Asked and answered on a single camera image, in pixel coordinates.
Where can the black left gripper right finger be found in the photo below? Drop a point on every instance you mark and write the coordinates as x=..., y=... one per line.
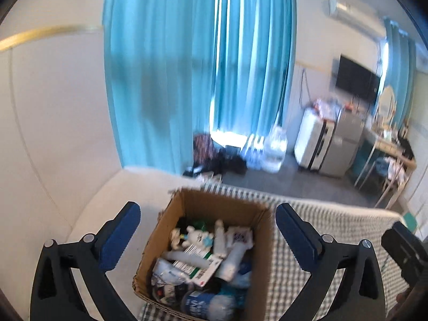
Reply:
x=360, y=295

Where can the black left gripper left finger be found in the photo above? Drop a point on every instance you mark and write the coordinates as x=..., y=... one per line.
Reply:
x=55, y=294

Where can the small white sachet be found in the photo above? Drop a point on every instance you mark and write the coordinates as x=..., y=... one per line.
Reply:
x=236, y=234

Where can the white plush bear toy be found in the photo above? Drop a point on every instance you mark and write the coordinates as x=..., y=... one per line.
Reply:
x=180, y=241

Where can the green plastic wrapper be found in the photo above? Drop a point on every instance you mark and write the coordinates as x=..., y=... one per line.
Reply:
x=199, y=225

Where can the white cylinder bottle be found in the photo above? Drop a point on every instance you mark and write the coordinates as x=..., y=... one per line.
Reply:
x=230, y=266

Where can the clear plastic bag floral item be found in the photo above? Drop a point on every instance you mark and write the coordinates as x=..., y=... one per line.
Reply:
x=208, y=306

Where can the white cream tube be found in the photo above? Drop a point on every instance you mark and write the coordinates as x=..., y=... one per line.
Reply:
x=219, y=247

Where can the teal stool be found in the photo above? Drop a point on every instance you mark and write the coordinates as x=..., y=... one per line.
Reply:
x=410, y=221

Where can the checkered bed sheet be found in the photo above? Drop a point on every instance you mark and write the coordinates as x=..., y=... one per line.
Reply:
x=287, y=278

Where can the wooden chair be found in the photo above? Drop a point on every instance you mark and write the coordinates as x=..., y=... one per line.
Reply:
x=397, y=172

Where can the white desk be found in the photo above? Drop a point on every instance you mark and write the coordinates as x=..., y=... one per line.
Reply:
x=376, y=154

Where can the grey mini fridge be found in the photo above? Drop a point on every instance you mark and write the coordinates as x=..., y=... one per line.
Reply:
x=343, y=145

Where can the oval vanity mirror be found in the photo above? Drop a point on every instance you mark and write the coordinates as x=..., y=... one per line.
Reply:
x=386, y=105

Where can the white suitcase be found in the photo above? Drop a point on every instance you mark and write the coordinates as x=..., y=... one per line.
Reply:
x=313, y=139

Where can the brown cardboard box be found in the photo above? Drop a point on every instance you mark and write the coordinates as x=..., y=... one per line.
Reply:
x=189, y=205

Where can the large water jug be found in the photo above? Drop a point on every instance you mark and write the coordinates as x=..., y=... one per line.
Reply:
x=274, y=148

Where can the pack of water bottles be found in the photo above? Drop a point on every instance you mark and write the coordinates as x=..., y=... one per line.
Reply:
x=252, y=151

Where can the small blue window curtain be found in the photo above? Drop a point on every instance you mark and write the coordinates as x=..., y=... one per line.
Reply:
x=401, y=68

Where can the dark clothes on floor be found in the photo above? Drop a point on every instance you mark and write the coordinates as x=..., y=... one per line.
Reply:
x=227, y=160

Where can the floral patterned bag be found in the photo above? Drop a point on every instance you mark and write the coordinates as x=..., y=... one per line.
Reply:
x=203, y=149

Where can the air conditioner unit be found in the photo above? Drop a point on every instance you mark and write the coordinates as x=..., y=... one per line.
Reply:
x=368, y=24

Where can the large blue curtain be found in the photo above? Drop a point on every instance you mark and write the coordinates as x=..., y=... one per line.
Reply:
x=175, y=68

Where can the black wall television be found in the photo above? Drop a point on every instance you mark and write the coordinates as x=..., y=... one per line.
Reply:
x=357, y=80

